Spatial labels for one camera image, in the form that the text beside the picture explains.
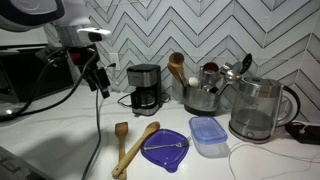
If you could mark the clear container blue lid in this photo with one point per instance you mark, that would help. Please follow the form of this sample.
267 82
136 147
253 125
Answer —
207 130

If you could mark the long wooden spoon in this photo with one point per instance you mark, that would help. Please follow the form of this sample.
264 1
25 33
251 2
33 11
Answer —
136 146

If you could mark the steel measuring cups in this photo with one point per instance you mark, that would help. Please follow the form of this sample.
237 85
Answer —
210 74

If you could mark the black steel coffee maker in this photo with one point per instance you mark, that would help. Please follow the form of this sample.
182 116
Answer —
144 80

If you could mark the black microwave oven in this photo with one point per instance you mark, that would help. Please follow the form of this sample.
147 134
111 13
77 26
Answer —
30 75

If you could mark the white wall outlet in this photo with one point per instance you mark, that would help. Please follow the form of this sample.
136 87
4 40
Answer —
115 59

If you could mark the white round utensil head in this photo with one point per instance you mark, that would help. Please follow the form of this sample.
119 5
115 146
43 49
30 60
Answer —
193 82

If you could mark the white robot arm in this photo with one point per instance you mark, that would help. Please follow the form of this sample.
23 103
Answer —
33 13

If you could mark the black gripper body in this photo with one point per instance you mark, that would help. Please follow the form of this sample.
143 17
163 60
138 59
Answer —
96 77

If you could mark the steel utensil holder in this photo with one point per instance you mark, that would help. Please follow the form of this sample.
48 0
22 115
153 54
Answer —
200 98

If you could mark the black plastic spoon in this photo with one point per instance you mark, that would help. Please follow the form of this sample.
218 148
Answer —
246 62

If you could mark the wooden spatula in holder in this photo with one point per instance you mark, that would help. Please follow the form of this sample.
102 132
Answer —
176 71

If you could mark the round-headed wooden spoon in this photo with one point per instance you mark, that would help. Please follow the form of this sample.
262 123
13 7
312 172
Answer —
176 58

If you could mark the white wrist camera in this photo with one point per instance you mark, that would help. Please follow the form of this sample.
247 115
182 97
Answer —
95 33

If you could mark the black power adapter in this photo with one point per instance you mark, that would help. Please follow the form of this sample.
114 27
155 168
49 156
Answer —
305 133

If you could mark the purple plastic plate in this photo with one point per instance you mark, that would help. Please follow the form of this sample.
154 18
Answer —
166 156

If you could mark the wooden spatula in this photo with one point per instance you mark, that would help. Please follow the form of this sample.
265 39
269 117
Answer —
121 133
176 71

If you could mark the steel ladle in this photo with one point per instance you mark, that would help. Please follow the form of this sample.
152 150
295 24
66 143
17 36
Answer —
231 75

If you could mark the metal fork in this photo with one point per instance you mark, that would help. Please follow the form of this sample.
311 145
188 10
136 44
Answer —
166 145

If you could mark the glass electric kettle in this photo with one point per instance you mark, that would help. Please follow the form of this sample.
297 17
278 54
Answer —
256 103

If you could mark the grey panel corner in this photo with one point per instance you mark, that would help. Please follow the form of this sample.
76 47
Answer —
15 166

